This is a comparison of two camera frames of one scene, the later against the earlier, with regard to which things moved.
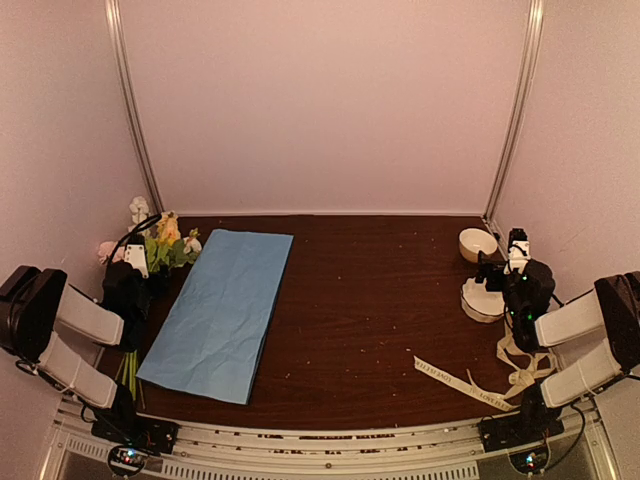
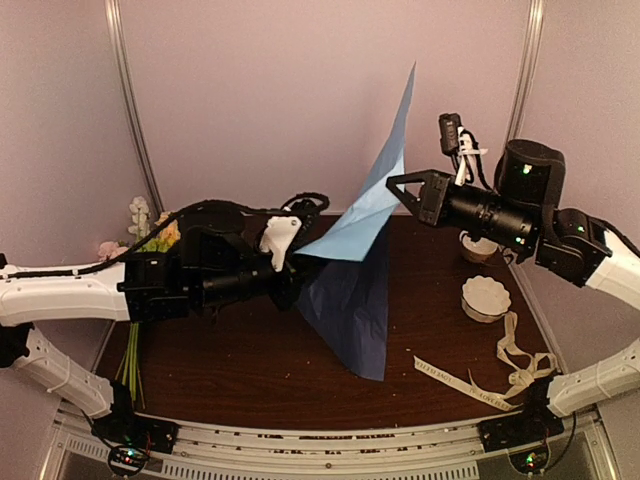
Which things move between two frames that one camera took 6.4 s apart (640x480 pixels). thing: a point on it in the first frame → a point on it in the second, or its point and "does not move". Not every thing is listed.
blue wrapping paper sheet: x=215 y=336 → x=347 y=290
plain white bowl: x=474 y=240 does not move
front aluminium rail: x=328 y=449 does not move
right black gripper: x=483 y=271 → x=430 y=208
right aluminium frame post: x=522 y=109 does not move
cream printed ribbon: x=519 y=379 does not move
